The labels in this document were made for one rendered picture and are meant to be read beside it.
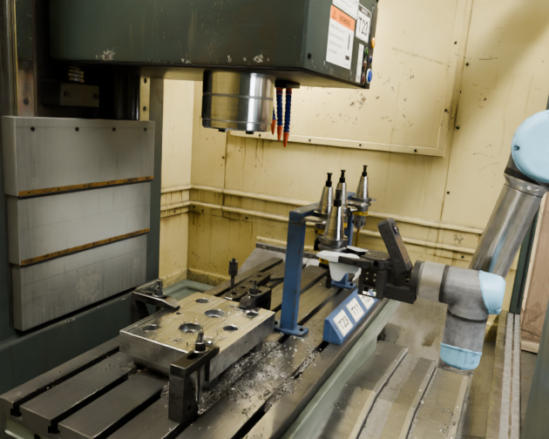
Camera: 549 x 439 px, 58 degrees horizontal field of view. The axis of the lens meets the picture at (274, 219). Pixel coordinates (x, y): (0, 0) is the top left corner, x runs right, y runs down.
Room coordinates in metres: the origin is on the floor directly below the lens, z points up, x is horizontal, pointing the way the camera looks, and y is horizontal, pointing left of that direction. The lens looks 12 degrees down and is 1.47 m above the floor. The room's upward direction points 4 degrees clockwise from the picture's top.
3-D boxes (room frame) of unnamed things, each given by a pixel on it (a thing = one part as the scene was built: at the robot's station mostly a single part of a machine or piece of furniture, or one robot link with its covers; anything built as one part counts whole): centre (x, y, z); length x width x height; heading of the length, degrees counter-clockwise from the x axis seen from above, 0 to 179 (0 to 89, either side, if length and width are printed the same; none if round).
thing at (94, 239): (1.33, 0.50, 1.16); 0.48 x 0.05 x 0.51; 155
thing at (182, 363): (0.88, 0.13, 0.97); 0.13 x 0.03 x 0.15; 155
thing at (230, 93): (1.15, 0.10, 1.48); 0.16 x 0.16 x 0.12
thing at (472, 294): (0.92, -0.39, 1.16); 0.11 x 0.08 x 0.09; 65
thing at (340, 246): (1.04, -0.13, 1.21); 0.06 x 0.06 x 0.03
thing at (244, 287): (1.41, 0.06, 0.93); 0.26 x 0.05 x 0.06; 160
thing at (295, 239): (1.25, -0.06, 1.05); 0.10 x 0.05 x 0.30; 65
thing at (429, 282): (0.95, -0.32, 1.16); 0.08 x 0.05 x 0.08; 155
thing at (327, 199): (1.28, -0.13, 1.26); 0.04 x 0.04 x 0.07
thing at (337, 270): (1.00, -0.14, 1.16); 0.09 x 0.03 x 0.06; 78
